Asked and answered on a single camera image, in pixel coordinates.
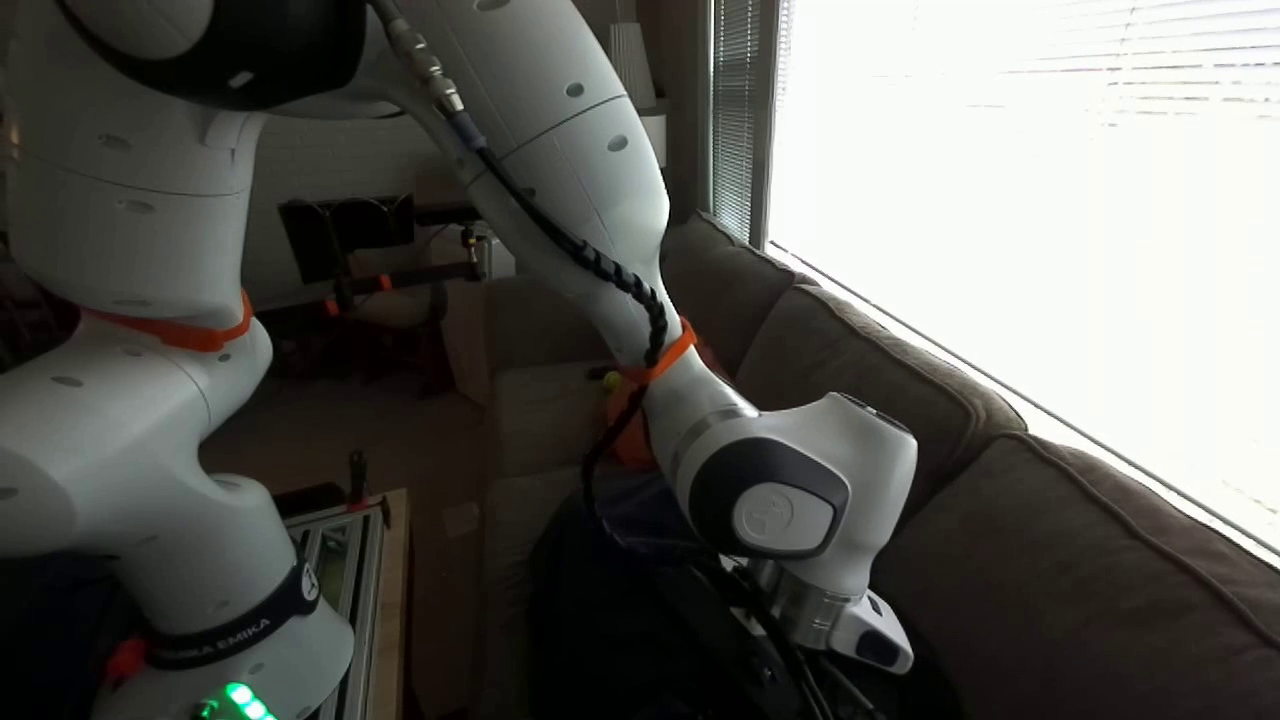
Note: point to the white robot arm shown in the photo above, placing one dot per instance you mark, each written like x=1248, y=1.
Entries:
x=128, y=151

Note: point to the dark blanket on couch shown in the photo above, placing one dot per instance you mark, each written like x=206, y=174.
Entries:
x=628, y=627

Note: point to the wooden table with rails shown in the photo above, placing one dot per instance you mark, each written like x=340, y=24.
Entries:
x=362, y=563

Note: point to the grey fabric couch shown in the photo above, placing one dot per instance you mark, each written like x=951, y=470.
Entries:
x=1037, y=579

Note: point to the black camera stand bar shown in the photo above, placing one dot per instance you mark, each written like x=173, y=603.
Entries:
x=349, y=284

